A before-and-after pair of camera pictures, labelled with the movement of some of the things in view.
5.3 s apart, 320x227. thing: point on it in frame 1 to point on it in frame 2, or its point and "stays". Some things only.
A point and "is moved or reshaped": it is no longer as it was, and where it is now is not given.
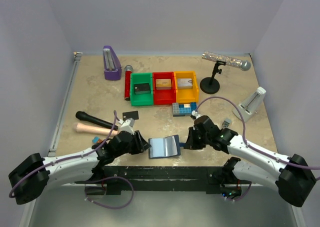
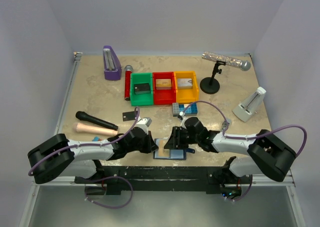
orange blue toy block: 96,139 stays
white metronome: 250,107 stays
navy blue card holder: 169,146 is moved or reshaped
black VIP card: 133,114 stays
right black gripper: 190,143 to 175,140
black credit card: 142,88 stays
